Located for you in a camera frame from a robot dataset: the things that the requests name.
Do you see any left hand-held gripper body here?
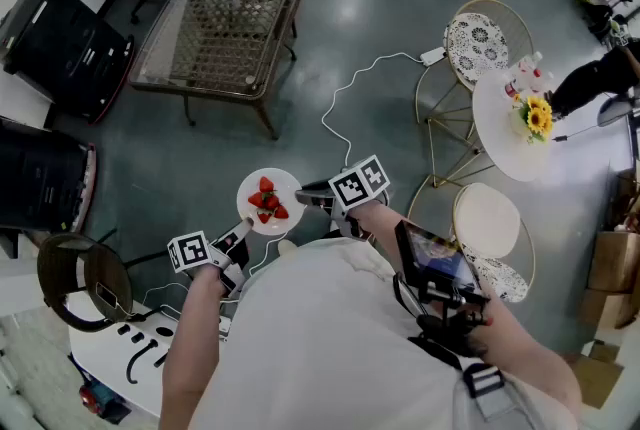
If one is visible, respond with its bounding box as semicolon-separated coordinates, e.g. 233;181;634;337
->
167;225;251;298

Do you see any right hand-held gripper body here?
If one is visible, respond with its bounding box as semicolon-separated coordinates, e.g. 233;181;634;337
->
319;154;392;240

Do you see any white plate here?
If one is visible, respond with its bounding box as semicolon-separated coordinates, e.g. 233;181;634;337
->
236;167;305;237

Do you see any person's right forearm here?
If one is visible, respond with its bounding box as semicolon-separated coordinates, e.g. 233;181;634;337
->
347;203;584;430

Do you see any person's left forearm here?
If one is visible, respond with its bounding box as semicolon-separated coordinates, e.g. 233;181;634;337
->
158;265;229;430

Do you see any glass wicker coffee table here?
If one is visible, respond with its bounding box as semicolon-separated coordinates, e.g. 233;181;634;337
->
127;0;304;141

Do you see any black phone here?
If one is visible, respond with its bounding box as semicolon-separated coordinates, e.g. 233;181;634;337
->
94;282;120;308

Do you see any black monitor screen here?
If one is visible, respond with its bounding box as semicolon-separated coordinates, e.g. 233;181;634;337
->
393;219;485;295

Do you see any brown round wicker chair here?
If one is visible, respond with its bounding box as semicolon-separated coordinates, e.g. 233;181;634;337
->
36;231;161;334

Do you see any plain white round cushion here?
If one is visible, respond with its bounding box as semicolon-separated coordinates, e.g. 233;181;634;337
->
452;182;522;260

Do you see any white side table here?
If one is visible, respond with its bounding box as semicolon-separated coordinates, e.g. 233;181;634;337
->
67;291;232;419

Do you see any person's white shirt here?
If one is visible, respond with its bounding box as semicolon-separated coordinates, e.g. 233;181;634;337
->
187;237;566;430

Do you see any round white table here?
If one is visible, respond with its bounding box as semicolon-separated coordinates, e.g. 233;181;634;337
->
471;67;572;184

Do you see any white power adapter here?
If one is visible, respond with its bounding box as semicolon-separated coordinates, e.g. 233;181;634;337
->
419;46;447;67

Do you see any patterned round cushion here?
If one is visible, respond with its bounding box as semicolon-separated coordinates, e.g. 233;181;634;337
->
462;242;530;304
444;12;511;92

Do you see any red and blue tool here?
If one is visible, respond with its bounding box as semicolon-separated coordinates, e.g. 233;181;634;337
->
78;380;116;415

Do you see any sunflower bouquet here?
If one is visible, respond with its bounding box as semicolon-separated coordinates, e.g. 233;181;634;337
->
509;92;555;145

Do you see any brown cardboard box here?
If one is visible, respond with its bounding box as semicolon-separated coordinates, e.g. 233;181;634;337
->
579;228;640;330

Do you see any thin white gripper cable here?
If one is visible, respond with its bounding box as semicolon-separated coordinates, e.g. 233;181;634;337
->
142;230;292;320

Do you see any white floor cable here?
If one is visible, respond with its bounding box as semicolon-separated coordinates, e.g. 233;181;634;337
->
319;50;427;170

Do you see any black camera rig mount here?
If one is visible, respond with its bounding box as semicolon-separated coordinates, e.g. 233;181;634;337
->
392;270;496;359

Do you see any gold wire chair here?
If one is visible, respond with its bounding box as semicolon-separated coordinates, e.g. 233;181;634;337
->
406;172;537;305
413;0;535;125

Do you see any grey shoulder strap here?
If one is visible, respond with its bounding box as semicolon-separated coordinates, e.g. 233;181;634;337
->
462;361;521;422

